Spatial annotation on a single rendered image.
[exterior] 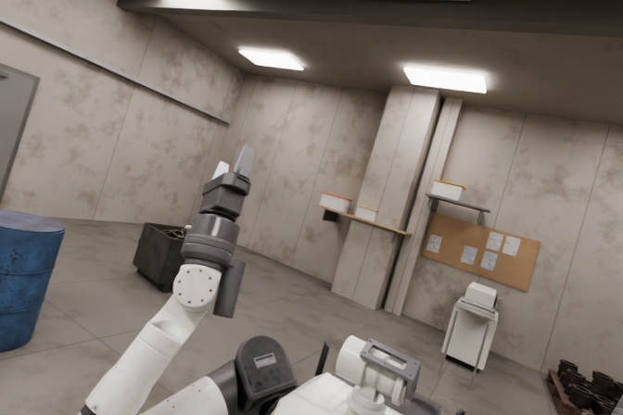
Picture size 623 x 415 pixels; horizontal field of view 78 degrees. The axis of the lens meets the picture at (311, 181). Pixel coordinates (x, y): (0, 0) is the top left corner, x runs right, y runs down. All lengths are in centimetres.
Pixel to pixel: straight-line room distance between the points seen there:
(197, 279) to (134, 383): 16
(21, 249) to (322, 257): 594
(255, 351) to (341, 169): 751
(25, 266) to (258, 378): 277
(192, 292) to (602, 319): 721
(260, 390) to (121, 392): 22
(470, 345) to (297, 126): 559
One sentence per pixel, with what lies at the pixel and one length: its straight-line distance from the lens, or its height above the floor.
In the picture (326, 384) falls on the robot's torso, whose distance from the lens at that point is 79.
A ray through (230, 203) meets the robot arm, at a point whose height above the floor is 163.
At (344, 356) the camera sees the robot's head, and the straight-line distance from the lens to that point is 68.
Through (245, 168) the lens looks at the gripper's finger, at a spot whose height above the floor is 170.
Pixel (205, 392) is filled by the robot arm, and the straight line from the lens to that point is 76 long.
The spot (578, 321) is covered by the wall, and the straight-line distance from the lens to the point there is 756.
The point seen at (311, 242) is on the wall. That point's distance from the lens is 832.
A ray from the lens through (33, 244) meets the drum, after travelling 334.
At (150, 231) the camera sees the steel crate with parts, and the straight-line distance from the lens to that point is 541.
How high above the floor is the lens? 170
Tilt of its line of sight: 1 degrees up
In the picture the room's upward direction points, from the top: 17 degrees clockwise
